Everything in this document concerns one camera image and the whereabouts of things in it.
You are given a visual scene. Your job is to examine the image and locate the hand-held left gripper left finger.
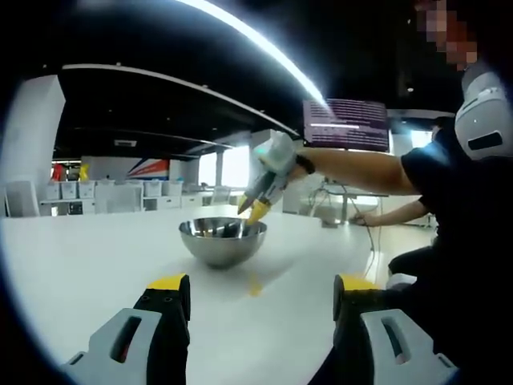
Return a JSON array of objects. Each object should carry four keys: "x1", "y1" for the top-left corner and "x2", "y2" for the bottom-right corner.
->
[{"x1": 59, "y1": 274, "x2": 192, "y2": 385}]

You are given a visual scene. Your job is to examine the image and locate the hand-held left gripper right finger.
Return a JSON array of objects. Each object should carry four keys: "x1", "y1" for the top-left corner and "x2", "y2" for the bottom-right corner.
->
[{"x1": 308, "y1": 274, "x2": 460, "y2": 385}]

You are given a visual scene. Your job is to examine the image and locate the stainless steel bowl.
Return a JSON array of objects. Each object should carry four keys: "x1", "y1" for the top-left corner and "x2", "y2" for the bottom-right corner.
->
[{"x1": 178, "y1": 217, "x2": 269, "y2": 269}]

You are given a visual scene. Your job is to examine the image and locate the single yellow QQ candy piece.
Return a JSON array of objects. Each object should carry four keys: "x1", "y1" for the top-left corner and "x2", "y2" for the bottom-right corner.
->
[{"x1": 247, "y1": 272, "x2": 265, "y2": 298}]

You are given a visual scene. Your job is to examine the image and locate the person's right hand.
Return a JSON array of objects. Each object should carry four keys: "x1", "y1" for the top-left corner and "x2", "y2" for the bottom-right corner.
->
[{"x1": 285, "y1": 166, "x2": 309, "y2": 188}]

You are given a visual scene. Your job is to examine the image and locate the white table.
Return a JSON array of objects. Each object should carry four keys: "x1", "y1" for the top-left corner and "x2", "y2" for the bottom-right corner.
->
[{"x1": 0, "y1": 204, "x2": 402, "y2": 385}]

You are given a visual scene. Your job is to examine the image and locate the long bright ceiling light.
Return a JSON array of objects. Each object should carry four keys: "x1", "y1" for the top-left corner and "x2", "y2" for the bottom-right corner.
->
[{"x1": 176, "y1": 0, "x2": 333, "y2": 109}]

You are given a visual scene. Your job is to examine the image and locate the white storage shelving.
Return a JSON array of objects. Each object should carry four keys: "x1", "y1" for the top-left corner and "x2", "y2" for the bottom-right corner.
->
[{"x1": 39, "y1": 178, "x2": 213, "y2": 216}]

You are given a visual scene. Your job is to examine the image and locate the curved ceiling light band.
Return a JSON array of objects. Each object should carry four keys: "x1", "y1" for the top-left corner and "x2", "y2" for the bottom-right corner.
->
[{"x1": 62, "y1": 63, "x2": 301, "y2": 140}]

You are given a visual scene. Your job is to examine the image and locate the person's black clothed torso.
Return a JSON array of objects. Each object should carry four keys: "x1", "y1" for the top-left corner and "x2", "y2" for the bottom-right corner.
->
[{"x1": 386, "y1": 59, "x2": 513, "y2": 385}]

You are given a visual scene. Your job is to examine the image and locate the white framed board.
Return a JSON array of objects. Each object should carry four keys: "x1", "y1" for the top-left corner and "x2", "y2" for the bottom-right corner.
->
[{"x1": 3, "y1": 180, "x2": 41, "y2": 217}]

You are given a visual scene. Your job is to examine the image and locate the white chest-worn device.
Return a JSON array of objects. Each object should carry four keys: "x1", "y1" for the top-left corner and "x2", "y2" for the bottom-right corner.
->
[{"x1": 454, "y1": 62, "x2": 513, "y2": 161}]

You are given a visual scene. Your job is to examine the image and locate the white square pillar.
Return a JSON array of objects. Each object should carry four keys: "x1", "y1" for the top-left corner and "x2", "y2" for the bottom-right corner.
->
[{"x1": 0, "y1": 74, "x2": 67, "y2": 217}]

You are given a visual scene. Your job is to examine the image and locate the black wrist strap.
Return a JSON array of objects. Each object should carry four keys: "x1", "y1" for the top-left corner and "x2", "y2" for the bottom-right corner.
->
[{"x1": 296, "y1": 155, "x2": 316, "y2": 175}]

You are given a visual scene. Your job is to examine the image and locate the wall monitor screen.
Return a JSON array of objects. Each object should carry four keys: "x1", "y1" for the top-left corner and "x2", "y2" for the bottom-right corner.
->
[{"x1": 302, "y1": 98, "x2": 390, "y2": 152}]

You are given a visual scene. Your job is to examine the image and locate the thin grey cable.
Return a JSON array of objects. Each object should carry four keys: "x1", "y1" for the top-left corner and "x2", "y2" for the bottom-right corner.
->
[{"x1": 342, "y1": 182, "x2": 384, "y2": 282}]

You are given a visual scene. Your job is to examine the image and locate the red blue wall poster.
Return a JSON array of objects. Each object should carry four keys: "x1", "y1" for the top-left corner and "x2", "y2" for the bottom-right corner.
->
[{"x1": 126, "y1": 157, "x2": 172, "y2": 181}]

